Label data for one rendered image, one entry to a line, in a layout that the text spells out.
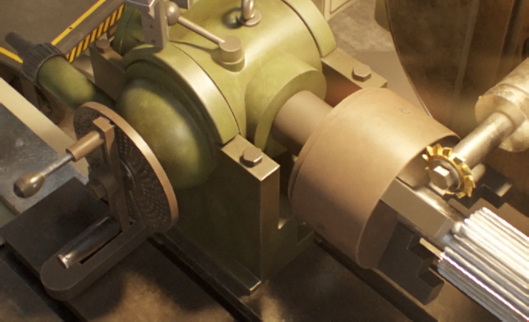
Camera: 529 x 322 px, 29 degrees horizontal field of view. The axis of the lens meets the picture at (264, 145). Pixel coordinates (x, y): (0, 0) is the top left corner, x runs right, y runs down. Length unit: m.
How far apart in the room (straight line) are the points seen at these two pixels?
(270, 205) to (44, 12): 1.63
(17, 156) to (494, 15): 0.97
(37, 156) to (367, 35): 1.50
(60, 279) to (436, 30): 0.59
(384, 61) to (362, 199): 1.96
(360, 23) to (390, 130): 2.04
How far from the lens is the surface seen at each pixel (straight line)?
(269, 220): 1.25
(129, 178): 1.23
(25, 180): 1.14
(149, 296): 1.36
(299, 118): 1.22
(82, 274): 1.36
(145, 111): 1.22
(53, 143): 1.93
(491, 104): 1.16
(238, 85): 1.22
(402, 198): 1.10
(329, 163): 1.13
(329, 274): 1.37
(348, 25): 3.16
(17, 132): 1.93
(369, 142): 1.13
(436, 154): 1.10
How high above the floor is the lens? 2.15
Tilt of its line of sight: 50 degrees down
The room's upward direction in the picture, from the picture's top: straight up
